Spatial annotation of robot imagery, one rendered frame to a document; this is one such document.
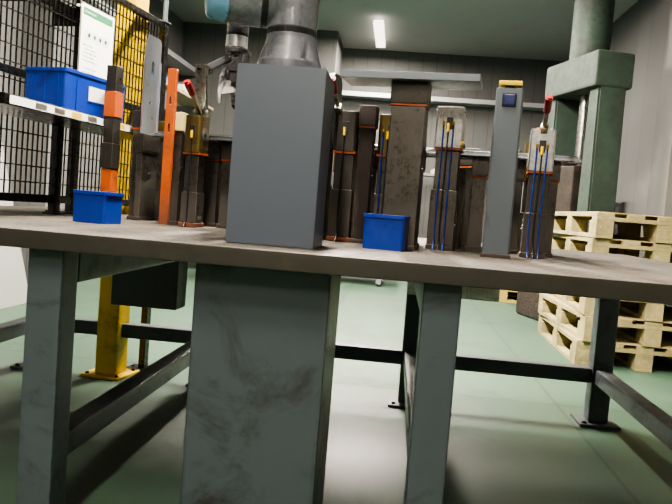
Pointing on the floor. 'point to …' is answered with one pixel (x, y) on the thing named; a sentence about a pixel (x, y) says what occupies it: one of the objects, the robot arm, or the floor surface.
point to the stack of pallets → (572, 240)
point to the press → (587, 117)
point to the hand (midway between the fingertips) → (225, 107)
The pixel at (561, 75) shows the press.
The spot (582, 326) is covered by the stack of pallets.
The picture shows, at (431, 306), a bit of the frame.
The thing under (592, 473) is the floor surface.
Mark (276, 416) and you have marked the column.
